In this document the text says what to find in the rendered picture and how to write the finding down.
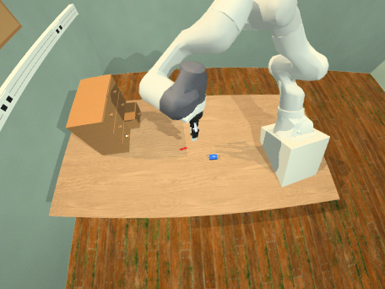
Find brown wooden chest of drawers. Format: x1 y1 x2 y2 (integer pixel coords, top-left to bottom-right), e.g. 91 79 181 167
66 74 129 155

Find brown wooden drawer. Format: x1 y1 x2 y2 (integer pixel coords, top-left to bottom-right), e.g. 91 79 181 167
122 123 130 150
117 91 126 119
102 98 116 132
124 101 141 129
113 112 123 142
107 77 119 108

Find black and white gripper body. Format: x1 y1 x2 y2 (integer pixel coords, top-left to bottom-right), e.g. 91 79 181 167
190 112 203 126

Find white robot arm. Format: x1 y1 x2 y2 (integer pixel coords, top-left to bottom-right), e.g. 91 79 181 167
139 0 328 141

